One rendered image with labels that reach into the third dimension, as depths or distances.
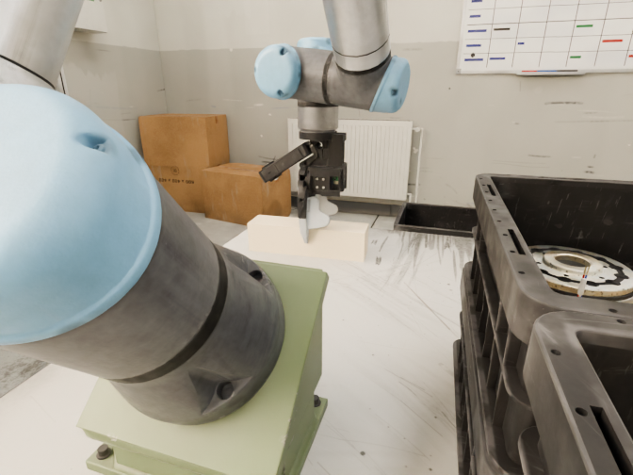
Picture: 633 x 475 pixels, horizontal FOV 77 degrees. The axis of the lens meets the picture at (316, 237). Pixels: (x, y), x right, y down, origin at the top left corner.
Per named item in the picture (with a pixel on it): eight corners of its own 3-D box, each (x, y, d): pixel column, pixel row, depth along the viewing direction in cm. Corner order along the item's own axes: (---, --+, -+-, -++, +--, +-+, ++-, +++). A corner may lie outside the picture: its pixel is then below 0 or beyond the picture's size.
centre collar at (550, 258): (543, 271, 36) (545, 265, 36) (539, 253, 40) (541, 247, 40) (608, 282, 34) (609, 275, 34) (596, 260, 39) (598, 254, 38)
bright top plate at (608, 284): (512, 283, 35) (513, 277, 35) (511, 244, 44) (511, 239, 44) (652, 306, 31) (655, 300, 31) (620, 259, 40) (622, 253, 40)
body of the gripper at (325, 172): (339, 201, 73) (340, 134, 69) (295, 198, 75) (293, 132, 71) (347, 190, 80) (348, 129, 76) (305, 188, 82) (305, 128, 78)
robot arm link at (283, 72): (319, 45, 53) (349, 52, 62) (250, 39, 57) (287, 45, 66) (313, 107, 56) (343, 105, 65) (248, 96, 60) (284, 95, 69)
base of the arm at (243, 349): (98, 408, 34) (-5, 389, 26) (160, 252, 41) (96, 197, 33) (262, 441, 30) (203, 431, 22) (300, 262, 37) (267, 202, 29)
